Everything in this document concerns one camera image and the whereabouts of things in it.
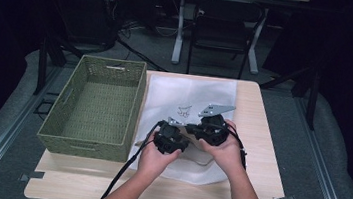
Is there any black floor cable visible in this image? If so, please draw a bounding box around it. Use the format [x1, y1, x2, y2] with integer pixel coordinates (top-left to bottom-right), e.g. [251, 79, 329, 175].
[114, 37, 172, 73]

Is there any person's left hand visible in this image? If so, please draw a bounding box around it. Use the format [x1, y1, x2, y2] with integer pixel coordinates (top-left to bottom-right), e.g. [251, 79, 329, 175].
[134, 132, 184, 188]

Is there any green woven basket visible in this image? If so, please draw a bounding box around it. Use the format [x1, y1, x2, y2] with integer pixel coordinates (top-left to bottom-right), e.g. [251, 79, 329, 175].
[35, 50, 150, 164]

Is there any black metal stand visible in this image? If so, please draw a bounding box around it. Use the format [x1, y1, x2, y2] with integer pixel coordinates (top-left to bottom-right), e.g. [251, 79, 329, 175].
[255, 60, 323, 131]
[32, 33, 87, 101]

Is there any white mesh laundry bag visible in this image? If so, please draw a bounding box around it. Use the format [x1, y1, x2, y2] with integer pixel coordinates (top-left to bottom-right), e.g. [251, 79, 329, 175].
[126, 69, 240, 189]

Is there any metal floor rail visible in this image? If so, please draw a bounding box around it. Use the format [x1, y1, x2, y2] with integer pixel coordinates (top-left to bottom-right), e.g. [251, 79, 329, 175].
[0, 58, 66, 199]
[283, 96, 353, 199]

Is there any black chair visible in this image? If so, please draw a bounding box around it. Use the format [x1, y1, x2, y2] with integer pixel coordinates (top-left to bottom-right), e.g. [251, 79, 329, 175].
[185, 0, 268, 83]

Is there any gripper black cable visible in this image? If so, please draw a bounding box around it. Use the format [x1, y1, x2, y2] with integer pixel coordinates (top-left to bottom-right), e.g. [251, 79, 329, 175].
[221, 123, 252, 171]
[99, 114, 165, 199]

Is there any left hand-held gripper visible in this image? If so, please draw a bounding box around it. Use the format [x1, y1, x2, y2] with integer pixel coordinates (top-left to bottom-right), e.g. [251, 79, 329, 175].
[151, 115, 193, 158]

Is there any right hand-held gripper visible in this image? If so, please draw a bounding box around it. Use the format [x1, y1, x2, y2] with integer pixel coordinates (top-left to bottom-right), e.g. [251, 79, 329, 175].
[183, 100, 237, 149]

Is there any white-legged desk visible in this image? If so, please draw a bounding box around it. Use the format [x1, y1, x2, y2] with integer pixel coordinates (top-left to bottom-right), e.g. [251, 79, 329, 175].
[151, 0, 311, 81]

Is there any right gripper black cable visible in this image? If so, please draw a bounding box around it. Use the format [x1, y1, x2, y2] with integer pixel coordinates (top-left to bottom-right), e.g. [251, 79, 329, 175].
[221, 123, 252, 171]

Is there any person's right hand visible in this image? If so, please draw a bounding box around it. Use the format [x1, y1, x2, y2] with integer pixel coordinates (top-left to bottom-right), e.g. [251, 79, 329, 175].
[194, 116, 247, 185]

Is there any black equipment case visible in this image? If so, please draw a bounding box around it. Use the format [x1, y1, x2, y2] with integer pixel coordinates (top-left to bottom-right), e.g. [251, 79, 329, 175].
[46, 0, 123, 48]

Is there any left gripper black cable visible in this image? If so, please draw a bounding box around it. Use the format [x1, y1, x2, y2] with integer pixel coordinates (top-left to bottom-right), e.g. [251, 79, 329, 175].
[99, 114, 165, 199]

